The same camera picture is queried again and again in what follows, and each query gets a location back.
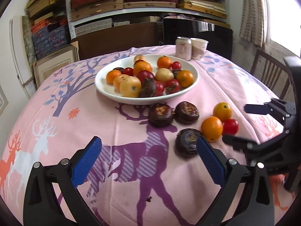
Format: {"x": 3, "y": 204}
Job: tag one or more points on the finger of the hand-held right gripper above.
{"x": 255, "y": 109}
{"x": 237, "y": 143}

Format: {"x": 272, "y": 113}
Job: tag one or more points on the brown wooden panel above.
{"x": 117, "y": 42}

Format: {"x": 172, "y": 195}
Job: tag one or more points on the small tan round fruit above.
{"x": 139, "y": 58}

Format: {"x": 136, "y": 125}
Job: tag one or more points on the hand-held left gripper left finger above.
{"x": 87, "y": 160}

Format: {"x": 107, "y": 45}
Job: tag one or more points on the white paper cup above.
{"x": 199, "y": 49}

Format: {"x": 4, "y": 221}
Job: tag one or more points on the grey patterned box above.
{"x": 94, "y": 27}

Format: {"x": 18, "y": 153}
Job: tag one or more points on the stack of blue floral boxes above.
{"x": 51, "y": 40}

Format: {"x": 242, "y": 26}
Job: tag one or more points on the framed picture in cardboard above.
{"x": 54, "y": 63}

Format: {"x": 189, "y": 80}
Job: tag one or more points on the pink deer print tablecloth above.
{"x": 117, "y": 169}

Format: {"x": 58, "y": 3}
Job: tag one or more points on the pile of yellow woven boxes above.
{"x": 42, "y": 0}

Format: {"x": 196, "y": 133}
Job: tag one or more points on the red tomato with green calyx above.
{"x": 172, "y": 86}

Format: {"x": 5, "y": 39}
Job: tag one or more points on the dark slatted wooden chair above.
{"x": 258, "y": 58}

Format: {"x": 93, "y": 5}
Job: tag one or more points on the pink drink can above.
{"x": 184, "y": 49}

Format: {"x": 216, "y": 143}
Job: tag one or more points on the stack of wooden frames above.
{"x": 202, "y": 6}

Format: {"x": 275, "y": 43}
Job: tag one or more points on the checked beige curtain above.
{"x": 251, "y": 16}

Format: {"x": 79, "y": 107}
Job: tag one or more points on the green marbled slab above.
{"x": 28, "y": 40}

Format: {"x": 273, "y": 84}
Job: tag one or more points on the white board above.
{"x": 17, "y": 51}

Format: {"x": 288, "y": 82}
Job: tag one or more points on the black panel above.
{"x": 221, "y": 40}

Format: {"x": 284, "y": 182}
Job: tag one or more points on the yellowish small orange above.
{"x": 222, "y": 112}
{"x": 185, "y": 78}

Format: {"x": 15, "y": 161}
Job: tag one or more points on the pink cloth bundle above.
{"x": 178, "y": 16}

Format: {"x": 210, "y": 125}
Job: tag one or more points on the white metal shelf rack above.
{"x": 68, "y": 9}

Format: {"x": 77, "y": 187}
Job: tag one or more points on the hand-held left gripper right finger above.
{"x": 209, "y": 160}

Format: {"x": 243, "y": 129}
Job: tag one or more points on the bright window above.
{"x": 282, "y": 16}

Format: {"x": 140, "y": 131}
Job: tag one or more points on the white oval plate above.
{"x": 105, "y": 91}

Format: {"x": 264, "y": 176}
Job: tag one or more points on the stack of tan woven boxes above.
{"x": 98, "y": 10}

